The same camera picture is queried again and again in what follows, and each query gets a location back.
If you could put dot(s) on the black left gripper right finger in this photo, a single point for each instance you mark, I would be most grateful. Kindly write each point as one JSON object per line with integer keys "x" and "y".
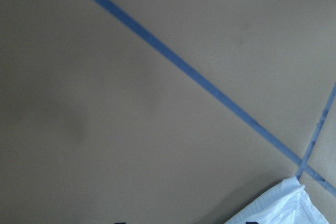
{"x": 251, "y": 222}

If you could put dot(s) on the light blue button-up shirt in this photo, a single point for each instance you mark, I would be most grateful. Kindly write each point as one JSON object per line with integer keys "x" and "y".
{"x": 286, "y": 202}

